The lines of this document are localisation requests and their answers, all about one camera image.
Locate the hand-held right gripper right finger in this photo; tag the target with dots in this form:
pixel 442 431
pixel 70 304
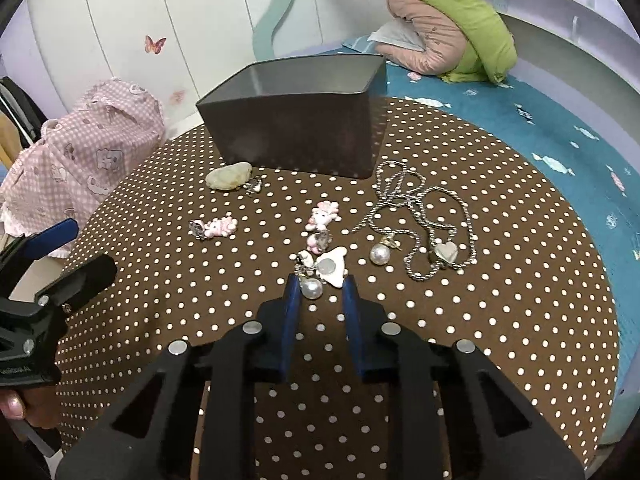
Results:
pixel 352 320

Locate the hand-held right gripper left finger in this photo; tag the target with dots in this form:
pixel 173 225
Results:
pixel 291 310

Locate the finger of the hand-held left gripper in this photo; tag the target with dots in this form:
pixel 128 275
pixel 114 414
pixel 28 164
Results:
pixel 55 232
pixel 85 272

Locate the pearl earring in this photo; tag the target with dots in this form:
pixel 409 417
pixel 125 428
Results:
pixel 311 287

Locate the white heart brooch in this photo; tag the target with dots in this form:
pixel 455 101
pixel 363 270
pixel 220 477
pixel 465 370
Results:
pixel 330 265

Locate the pink cat charm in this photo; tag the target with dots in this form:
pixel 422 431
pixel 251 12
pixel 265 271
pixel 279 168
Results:
pixel 322 216

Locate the small silver charm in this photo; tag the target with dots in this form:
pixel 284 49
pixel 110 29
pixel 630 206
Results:
pixel 253 186

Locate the pale jade stone pendant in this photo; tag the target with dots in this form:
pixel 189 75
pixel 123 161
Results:
pixel 230 176

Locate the grey metal tin box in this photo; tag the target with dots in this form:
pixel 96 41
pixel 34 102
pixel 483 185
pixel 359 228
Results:
pixel 300 130

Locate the person's left hand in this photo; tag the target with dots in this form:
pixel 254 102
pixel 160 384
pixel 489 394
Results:
pixel 15 405

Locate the pink checked cloth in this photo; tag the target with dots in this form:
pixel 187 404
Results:
pixel 90 160

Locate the tan hanging garment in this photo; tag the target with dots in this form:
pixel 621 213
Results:
pixel 5 140

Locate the black hanging garment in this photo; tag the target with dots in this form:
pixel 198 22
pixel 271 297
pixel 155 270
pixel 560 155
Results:
pixel 20 105

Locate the brown polka-dot tablecloth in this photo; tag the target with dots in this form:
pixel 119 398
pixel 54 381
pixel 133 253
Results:
pixel 500 310

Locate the white pillow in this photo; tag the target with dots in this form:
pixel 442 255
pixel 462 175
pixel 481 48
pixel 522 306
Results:
pixel 395 35

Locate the pink puffer jacket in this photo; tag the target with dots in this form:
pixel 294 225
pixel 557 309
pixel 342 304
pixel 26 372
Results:
pixel 435 35

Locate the green blanket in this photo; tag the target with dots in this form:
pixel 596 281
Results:
pixel 475 25

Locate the pink butterfly wall sticker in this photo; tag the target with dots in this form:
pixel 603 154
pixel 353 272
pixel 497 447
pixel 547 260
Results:
pixel 155 44

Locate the teal bed frame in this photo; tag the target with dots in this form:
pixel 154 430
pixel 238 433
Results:
pixel 285 15

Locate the lilac wall shelf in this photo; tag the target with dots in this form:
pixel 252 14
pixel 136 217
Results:
pixel 550 20

